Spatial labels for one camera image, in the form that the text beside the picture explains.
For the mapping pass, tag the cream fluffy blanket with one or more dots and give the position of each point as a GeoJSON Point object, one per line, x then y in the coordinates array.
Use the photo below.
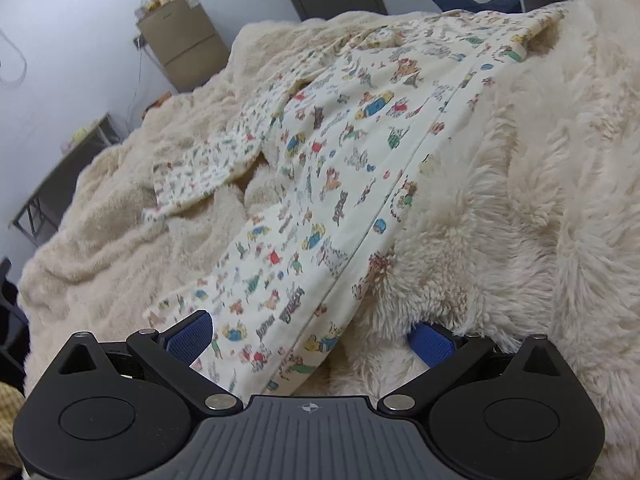
{"type": "Point", "coordinates": [525, 200]}

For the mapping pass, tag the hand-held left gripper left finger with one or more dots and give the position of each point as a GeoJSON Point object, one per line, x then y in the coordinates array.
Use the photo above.
{"type": "Point", "coordinates": [189, 337]}

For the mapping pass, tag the orange bag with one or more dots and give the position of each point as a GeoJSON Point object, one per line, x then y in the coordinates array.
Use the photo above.
{"type": "Point", "coordinates": [159, 101]}

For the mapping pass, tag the snack packets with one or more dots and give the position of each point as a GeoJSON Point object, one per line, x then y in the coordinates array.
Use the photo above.
{"type": "Point", "coordinates": [157, 1]}

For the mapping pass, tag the blue bag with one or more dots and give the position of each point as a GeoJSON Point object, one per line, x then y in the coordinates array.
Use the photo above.
{"type": "Point", "coordinates": [475, 2]}

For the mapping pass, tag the grey desk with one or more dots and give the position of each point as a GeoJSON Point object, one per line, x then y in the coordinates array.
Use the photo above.
{"type": "Point", "coordinates": [55, 175]}

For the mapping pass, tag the black chair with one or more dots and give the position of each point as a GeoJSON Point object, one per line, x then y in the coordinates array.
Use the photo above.
{"type": "Point", "coordinates": [7, 310]}

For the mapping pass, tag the yellow cloth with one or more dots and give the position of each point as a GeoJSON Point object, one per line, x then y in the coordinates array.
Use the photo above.
{"type": "Point", "coordinates": [11, 420]}

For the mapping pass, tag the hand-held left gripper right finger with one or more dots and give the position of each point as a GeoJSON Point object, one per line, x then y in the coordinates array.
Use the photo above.
{"type": "Point", "coordinates": [434, 345]}

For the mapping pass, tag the cartoon printed cream pajama garment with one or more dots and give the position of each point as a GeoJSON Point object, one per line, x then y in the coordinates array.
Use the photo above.
{"type": "Point", "coordinates": [345, 170]}

